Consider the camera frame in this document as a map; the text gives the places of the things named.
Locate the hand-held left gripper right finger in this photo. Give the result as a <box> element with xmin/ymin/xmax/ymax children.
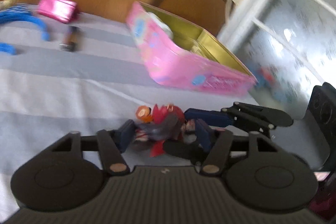
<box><xmin>193</xmin><ymin>119</ymin><xmax>280</xmax><ymax>176</ymax></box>

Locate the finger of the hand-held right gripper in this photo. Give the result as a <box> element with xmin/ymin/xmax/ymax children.
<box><xmin>184</xmin><ymin>101</ymin><xmax>294</xmax><ymax>135</ymax></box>
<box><xmin>163</xmin><ymin>140</ymin><xmax>208</xmax><ymax>165</ymax></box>

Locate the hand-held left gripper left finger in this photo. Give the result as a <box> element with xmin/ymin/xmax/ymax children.
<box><xmin>51</xmin><ymin>119</ymin><xmax>137</xmax><ymax>176</ymax></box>

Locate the red cap toy figure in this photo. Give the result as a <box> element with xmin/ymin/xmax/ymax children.
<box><xmin>133</xmin><ymin>103</ymin><xmax>185</xmax><ymax>159</ymax></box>

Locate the pink tin box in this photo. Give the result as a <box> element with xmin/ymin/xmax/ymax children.
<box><xmin>125</xmin><ymin>1</ymin><xmax>258</xmax><ymax>97</ymax></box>

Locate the shiny pink wallet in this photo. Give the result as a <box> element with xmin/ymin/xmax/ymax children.
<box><xmin>37</xmin><ymin>0</ymin><xmax>80</xmax><ymax>24</ymax></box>

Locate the person's magenta clothing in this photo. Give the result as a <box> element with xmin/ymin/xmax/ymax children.
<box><xmin>310</xmin><ymin>172</ymin><xmax>336</xmax><ymax>222</ymax></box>

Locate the striped bed sheet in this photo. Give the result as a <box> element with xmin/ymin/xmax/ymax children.
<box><xmin>0</xmin><ymin>2</ymin><xmax>328</xmax><ymax>215</ymax></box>

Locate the small white object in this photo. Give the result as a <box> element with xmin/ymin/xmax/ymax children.
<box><xmin>146</xmin><ymin>12</ymin><xmax>174</xmax><ymax>40</ymax></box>

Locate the gold black lighter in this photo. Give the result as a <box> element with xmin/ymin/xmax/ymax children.
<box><xmin>59</xmin><ymin>26</ymin><xmax>82</xmax><ymax>52</ymax></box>

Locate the blue plastic headband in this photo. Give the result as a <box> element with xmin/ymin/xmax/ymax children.
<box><xmin>0</xmin><ymin>2</ymin><xmax>52</xmax><ymax>42</ymax></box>

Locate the blue plastic piece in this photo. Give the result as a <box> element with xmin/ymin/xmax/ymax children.
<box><xmin>0</xmin><ymin>42</ymin><xmax>18</xmax><ymax>55</ymax></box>

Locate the pale yellow toy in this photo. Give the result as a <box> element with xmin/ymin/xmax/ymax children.
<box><xmin>0</xmin><ymin>0</ymin><xmax>19</xmax><ymax>11</ymax></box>

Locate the white frame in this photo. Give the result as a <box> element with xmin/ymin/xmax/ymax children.
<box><xmin>215</xmin><ymin>0</ymin><xmax>336</xmax><ymax>90</ymax></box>

